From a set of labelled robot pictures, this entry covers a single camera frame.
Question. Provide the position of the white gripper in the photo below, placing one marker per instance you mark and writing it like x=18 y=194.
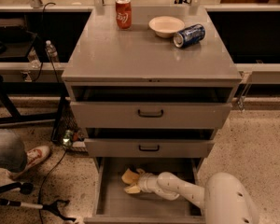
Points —
x=143 y=181

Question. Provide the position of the yellow sponge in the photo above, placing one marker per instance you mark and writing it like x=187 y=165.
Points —
x=130 y=177

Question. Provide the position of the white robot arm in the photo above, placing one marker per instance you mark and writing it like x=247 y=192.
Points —
x=224 y=198

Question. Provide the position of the grey bottom drawer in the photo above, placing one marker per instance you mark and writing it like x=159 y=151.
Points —
x=112 y=205

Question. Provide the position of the grey drawer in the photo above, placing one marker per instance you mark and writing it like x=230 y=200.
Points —
x=112 y=205
x=149 y=143
x=152 y=107

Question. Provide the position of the grey middle drawer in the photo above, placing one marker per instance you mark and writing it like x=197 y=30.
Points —
x=149 y=143

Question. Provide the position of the grey top drawer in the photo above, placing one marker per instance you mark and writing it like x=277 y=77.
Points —
x=152 y=107

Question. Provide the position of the grey drawer cabinet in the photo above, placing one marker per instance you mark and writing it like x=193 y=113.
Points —
x=137 y=57

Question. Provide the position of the green glass bottle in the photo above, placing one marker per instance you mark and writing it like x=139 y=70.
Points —
x=68 y=138

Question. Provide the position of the white red sneaker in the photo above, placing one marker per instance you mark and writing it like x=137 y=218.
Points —
x=34 y=157

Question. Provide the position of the black white grabber tool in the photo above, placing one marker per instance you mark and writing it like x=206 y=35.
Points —
x=26 y=188

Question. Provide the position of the blue jeans leg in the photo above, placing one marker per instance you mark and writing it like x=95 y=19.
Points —
x=12 y=153

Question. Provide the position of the clear water bottle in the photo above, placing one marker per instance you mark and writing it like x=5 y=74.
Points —
x=52 y=52

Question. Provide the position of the white bowl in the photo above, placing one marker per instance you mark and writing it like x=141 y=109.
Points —
x=165 y=26

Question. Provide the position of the blue soda can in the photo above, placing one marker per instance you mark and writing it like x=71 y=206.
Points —
x=189 y=36

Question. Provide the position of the red soda can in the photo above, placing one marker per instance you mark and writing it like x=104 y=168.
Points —
x=124 y=14

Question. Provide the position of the black table frame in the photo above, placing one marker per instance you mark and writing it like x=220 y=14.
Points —
x=46 y=89

